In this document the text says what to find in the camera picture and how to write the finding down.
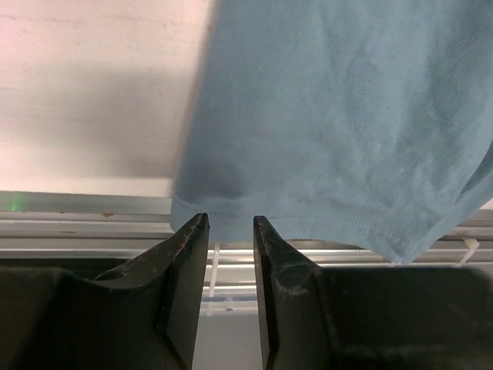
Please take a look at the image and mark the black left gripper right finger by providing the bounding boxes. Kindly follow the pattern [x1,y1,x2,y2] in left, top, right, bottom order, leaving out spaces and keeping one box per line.
[253,216,344,369]

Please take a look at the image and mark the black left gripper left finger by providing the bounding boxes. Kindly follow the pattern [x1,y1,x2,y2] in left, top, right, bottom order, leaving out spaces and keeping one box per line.
[1,214,210,369]

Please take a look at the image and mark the blue t shirt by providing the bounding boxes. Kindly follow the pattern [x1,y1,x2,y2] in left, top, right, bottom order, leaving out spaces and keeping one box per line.
[171,1,492,264]

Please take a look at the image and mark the aluminium table front rail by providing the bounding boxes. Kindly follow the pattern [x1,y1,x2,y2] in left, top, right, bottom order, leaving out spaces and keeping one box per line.
[1,191,492,315]

